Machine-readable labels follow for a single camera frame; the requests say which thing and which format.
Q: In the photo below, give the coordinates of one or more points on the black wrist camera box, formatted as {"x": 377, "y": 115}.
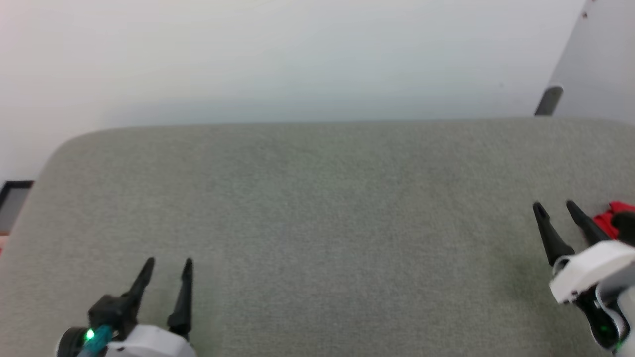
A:
{"x": 626, "y": 228}
{"x": 111, "y": 317}

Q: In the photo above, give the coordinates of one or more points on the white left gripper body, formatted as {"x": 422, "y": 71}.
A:
{"x": 149, "y": 343}

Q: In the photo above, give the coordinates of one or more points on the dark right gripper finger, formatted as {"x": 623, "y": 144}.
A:
{"x": 588, "y": 228}
{"x": 551, "y": 238}

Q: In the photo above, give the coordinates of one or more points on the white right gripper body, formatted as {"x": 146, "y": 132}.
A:
{"x": 590, "y": 270}

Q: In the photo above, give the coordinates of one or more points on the dark framed panel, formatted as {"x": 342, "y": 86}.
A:
{"x": 12, "y": 201}

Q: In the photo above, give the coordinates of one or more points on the red and white jersey garment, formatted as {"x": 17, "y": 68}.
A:
{"x": 606, "y": 218}

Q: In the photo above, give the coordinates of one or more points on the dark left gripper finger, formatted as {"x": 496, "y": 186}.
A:
{"x": 139, "y": 292}
{"x": 182, "y": 302}

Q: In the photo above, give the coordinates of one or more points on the grey metal furniture leg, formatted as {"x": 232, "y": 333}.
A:
{"x": 549, "y": 100}

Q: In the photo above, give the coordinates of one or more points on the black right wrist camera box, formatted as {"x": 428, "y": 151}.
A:
{"x": 626, "y": 228}

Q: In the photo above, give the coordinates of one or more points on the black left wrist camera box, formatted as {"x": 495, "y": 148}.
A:
{"x": 111, "y": 317}

